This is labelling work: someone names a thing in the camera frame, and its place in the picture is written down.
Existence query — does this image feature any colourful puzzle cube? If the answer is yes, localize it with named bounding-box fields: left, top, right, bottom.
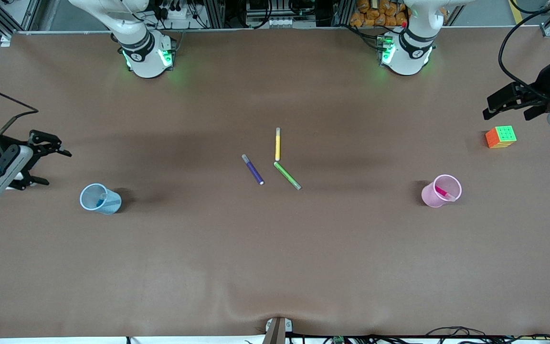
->
left=485, top=125, right=518, bottom=149

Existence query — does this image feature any light blue cup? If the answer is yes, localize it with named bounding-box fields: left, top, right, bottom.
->
left=79, top=183, right=123, bottom=215

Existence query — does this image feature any pink cup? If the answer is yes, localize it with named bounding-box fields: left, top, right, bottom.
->
left=421, top=174, right=463, bottom=209

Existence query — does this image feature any orange toy bread pile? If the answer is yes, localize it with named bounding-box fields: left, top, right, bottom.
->
left=350, top=0, right=407, bottom=27

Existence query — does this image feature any white power strip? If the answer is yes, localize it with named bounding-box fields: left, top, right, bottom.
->
left=160, top=4, right=197, bottom=22

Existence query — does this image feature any purple marker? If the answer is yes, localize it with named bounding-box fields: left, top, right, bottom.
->
left=241, top=154, right=264, bottom=185

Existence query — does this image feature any green marker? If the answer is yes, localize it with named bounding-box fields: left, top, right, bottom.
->
left=273, top=161, right=302, bottom=191

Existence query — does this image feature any brown table cover mat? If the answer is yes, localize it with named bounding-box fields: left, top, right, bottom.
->
left=0, top=25, right=550, bottom=338

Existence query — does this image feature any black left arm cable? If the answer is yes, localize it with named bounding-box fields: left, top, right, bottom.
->
left=497, top=0, right=550, bottom=103

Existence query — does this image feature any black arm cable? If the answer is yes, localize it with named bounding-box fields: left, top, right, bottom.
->
left=497, top=0, right=550, bottom=103
left=0, top=92, right=40, bottom=135

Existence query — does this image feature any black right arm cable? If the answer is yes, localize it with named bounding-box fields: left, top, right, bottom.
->
left=0, top=92, right=40, bottom=135

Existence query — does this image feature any black cable bundle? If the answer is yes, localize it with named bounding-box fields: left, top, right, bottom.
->
left=287, top=326, right=550, bottom=344

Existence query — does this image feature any camera stand post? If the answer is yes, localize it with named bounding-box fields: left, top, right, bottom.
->
left=262, top=316, right=294, bottom=344

